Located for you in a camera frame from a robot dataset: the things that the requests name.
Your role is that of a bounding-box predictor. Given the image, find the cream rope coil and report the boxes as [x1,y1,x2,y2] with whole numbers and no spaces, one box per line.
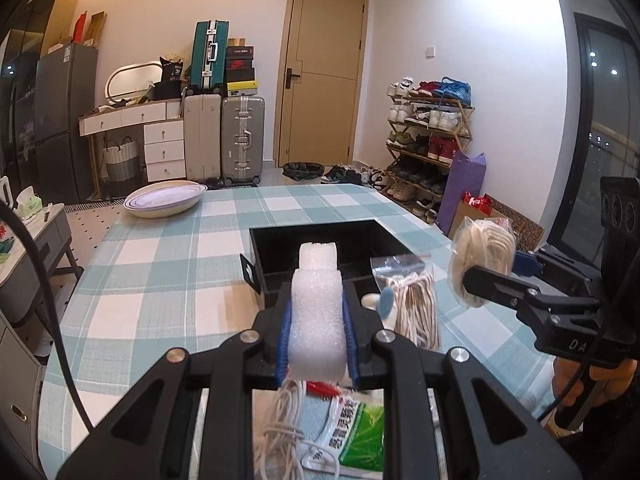
[448,216,518,309]

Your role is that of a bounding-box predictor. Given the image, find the bagged white rope bundle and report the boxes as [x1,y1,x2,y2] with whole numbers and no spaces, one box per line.
[369,252,443,352]

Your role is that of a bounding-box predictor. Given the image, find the white charging cable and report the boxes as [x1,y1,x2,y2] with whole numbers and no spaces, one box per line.
[252,378,342,480]

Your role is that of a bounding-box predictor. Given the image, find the green white medicine packet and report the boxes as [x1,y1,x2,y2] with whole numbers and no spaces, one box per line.
[300,394,385,479]

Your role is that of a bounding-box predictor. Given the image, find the red snack packet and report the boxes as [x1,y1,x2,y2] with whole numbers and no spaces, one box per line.
[306,382,341,399]

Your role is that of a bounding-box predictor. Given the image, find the white foam block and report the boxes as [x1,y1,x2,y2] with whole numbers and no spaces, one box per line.
[288,243,347,382]

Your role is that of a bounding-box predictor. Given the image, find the white plush toy blue tag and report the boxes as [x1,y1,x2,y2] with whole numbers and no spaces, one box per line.
[361,286,397,330]

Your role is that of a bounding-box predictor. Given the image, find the person's right hand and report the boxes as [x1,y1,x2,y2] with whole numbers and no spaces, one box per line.
[552,358,638,429]

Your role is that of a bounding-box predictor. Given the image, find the brown cardboard box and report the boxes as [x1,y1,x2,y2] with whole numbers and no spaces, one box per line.
[447,194,546,254]

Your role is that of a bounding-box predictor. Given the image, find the purple paper bag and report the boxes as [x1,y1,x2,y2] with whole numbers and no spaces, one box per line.
[436,152,486,235]

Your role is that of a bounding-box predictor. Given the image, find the wooden shoe rack with shoes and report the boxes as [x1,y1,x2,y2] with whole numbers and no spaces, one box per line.
[382,76,474,224]

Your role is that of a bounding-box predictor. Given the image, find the grey low cabinet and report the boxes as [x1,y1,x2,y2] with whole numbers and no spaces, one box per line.
[1,204,84,325]

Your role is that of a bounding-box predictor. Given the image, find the black open storage box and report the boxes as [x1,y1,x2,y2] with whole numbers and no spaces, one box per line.
[240,220,424,308]

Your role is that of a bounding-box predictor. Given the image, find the white oval dish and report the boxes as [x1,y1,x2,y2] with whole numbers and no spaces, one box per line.
[124,180,207,219]

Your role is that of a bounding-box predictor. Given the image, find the green tissue pack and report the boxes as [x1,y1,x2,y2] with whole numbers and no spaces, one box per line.
[16,186,43,220]

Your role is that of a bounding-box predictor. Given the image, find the black floor bag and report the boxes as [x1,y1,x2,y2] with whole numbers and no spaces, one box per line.
[282,162,324,182]

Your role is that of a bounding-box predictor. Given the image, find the wooden door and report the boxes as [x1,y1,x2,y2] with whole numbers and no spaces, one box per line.
[273,0,369,167]

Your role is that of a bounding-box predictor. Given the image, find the woven laundry basket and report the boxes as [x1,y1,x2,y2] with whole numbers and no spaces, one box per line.
[103,136,142,198]

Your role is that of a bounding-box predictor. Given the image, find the white drawer desk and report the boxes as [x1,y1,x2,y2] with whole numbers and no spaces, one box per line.
[79,99,186,183]

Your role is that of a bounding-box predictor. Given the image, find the beige suitcase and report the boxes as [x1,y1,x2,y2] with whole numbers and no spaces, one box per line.
[183,94,221,182]

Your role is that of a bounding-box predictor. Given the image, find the silver suitcase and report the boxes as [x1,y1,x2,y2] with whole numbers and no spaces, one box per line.
[220,96,265,185]

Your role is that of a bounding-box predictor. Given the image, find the black bag on desk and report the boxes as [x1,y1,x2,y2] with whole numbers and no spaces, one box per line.
[152,55,183,101]

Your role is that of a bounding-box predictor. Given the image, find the oval mirror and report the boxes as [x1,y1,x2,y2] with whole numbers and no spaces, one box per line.
[104,61,163,103]

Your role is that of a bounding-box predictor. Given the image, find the dark grey refrigerator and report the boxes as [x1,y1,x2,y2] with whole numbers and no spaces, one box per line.
[35,44,98,205]

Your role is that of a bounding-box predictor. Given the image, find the stack of shoe boxes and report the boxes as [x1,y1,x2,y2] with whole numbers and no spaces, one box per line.
[224,38,258,96]

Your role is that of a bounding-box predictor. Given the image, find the teal suitcase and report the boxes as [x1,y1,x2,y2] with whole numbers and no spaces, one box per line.
[190,20,229,90]

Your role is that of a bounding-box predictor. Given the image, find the black glass cabinet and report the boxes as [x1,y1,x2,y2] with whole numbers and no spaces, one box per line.
[1,0,78,194]

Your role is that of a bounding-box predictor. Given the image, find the black camera cable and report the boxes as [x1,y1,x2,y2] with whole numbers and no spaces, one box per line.
[0,199,96,436]

